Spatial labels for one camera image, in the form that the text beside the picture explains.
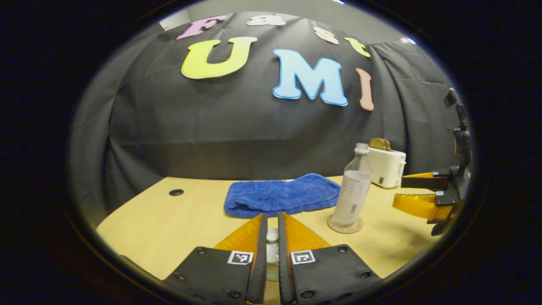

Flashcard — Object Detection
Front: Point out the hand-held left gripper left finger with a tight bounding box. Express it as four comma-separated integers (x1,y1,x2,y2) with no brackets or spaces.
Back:
163,213,268,305

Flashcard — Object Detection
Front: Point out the blue towel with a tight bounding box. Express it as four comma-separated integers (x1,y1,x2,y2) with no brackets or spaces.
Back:
223,173,341,219

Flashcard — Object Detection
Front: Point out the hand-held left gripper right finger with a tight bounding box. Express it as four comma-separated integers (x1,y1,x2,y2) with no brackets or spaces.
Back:
277,212,382,305

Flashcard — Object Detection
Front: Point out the round cork coaster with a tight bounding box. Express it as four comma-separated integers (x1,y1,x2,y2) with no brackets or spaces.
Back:
327,214,364,234

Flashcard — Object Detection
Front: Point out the white toaster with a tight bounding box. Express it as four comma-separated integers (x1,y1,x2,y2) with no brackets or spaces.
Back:
368,147,407,189

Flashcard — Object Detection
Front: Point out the clear water bottle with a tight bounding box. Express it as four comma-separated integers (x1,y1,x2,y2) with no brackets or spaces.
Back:
332,143,373,227

